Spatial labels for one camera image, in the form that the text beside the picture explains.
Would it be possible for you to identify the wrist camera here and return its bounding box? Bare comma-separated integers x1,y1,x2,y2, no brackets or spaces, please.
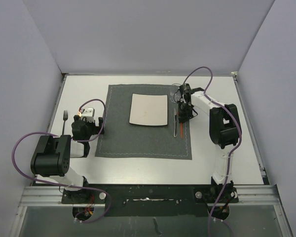
179,83,192,103
80,107,95,123

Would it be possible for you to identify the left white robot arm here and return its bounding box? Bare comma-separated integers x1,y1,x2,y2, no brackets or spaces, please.
30,115,104,203

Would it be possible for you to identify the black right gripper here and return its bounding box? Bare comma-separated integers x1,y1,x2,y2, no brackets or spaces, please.
177,100,193,123

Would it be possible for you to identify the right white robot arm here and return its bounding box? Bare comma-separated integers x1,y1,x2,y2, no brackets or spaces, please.
176,84,242,202

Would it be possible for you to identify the grey cloth placemat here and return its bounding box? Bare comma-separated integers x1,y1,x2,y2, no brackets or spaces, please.
95,84,192,160

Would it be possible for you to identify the black plastic fork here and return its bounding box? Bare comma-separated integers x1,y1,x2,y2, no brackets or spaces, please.
62,110,69,135

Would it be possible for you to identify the clear plastic cup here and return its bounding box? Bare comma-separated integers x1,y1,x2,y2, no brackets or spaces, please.
170,83,181,103

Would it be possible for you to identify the purple cable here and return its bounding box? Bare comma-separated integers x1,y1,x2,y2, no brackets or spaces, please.
183,66,242,237
11,99,113,225

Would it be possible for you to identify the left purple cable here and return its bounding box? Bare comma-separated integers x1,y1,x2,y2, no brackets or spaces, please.
11,99,113,225

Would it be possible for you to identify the silver table knife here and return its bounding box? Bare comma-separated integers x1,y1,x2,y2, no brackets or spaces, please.
173,108,178,137

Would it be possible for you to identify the aluminium frame rail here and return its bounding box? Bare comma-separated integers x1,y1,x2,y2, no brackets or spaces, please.
19,185,280,207

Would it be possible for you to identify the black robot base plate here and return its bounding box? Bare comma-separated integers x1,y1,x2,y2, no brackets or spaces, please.
61,184,239,220

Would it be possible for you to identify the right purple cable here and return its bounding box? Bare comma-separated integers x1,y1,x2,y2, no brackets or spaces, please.
183,66,242,237

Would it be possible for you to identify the white rectangular plate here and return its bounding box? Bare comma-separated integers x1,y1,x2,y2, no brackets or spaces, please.
129,94,168,126

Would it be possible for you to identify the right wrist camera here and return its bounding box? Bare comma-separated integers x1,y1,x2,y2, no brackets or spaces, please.
179,83,192,103

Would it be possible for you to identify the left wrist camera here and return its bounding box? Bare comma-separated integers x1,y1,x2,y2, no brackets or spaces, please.
80,107,95,123

